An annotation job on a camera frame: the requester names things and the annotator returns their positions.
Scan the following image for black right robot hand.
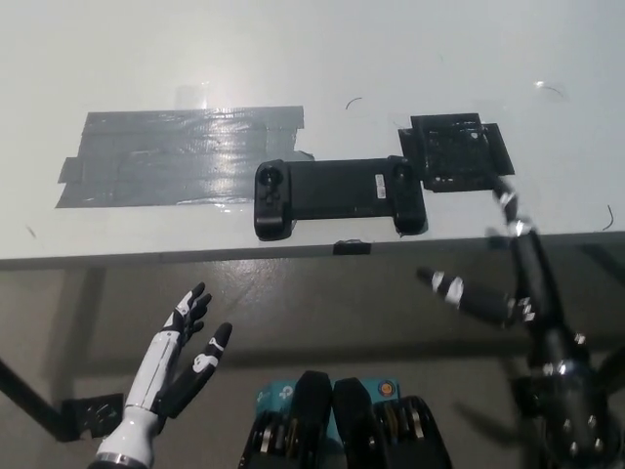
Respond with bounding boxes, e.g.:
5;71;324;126
416;175;596;388

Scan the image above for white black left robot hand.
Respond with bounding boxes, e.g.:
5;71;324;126
96;281;233;461

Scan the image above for black robot torso teal tops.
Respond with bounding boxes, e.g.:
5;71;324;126
237;369;453;469

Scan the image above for black game controller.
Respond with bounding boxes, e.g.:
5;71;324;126
252;154;428;242

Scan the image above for large grey tape patch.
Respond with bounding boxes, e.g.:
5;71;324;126
54;106;314;210

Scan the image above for square black tape patch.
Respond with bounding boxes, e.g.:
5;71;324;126
396;112;517;192

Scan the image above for small black tape strip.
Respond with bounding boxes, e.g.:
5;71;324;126
333;238;373;257

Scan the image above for black diagonal frame bar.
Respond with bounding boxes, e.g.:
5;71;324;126
0;358;67;434

